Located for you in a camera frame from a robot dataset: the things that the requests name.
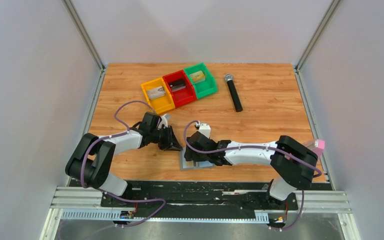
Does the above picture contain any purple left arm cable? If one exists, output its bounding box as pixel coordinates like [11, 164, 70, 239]
[80, 99, 158, 204]

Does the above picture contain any aluminium frame post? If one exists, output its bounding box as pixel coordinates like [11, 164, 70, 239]
[293, 0, 342, 140]
[62, 0, 106, 118]

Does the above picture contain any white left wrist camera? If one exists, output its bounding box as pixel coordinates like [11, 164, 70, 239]
[158, 113, 171, 129]

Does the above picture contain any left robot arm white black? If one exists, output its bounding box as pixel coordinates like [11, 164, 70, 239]
[65, 112, 183, 207]

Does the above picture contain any pink card stand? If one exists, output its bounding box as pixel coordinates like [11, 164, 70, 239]
[303, 139, 325, 160]

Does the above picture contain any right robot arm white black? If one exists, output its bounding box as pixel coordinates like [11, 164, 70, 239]
[183, 131, 322, 209]

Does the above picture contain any green plastic bin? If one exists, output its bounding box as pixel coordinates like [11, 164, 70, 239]
[183, 62, 218, 99]

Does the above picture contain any right aluminium frame post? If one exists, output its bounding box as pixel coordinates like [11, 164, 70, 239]
[293, 0, 342, 140]

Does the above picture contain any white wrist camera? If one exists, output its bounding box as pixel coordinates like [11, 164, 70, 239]
[158, 113, 171, 129]
[197, 123, 211, 139]

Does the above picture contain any red plastic bin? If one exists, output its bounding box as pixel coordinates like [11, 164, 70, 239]
[162, 70, 197, 108]

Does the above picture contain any black handheld microphone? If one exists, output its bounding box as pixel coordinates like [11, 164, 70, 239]
[224, 73, 243, 112]

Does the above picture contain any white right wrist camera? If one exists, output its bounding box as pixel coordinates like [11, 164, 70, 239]
[197, 123, 211, 139]

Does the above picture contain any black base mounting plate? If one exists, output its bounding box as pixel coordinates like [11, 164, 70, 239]
[100, 180, 300, 220]

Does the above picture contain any black card in red bin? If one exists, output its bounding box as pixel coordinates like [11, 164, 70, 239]
[168, 79, 186, 93]

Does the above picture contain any silver card in yellow bin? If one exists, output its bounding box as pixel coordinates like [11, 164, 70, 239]
[146, 85, 166, 100]

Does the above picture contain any yellow plastic bin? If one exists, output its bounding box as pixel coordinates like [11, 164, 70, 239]
[141, 77, 175, 114]

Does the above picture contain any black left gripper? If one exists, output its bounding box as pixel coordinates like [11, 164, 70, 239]
[150, 125, 183, 152]

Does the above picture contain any grey card holder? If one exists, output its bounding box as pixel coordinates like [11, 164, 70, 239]
[179, 149, 216, 171]

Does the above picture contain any gold card in green bin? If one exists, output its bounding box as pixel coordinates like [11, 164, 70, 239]
[189, 70, 206, 84]

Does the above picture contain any left aluminium frame post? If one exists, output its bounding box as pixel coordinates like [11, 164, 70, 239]
[62, 0, 106, 118]

